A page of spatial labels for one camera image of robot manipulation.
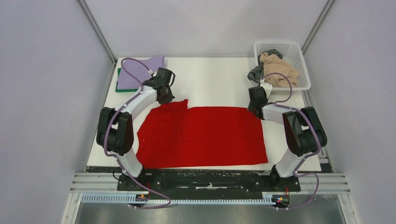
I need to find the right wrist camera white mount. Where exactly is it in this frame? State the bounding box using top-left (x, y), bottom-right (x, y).
top-left (259, 79), bottom-right (273, 98)

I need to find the grey t shirt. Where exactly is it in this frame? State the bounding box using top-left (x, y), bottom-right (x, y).
top-left (247, 49), bottom-right (283, 83)

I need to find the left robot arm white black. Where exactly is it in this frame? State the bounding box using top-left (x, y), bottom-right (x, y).
top-left (96, 68), bottom-right (176, 190)

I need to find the red t shirt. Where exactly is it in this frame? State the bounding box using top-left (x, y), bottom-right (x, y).
top-left (136, 100), bottom-right (268, 168)

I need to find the folded green t shirt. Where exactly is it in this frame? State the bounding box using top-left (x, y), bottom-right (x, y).
top-left (115, 68), bottom-right (140, 92)

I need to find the white plastic basket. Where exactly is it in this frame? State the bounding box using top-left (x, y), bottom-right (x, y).
top-left (253, 39), bottom-right (311, 91)

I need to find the white slotted cable duct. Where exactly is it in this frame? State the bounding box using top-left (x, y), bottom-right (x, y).
top-left (81, 193), bottom-right (290, 205)

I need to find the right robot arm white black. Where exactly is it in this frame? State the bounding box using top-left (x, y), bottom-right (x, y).
top-left (248, 86), bottom-right (328, 190)

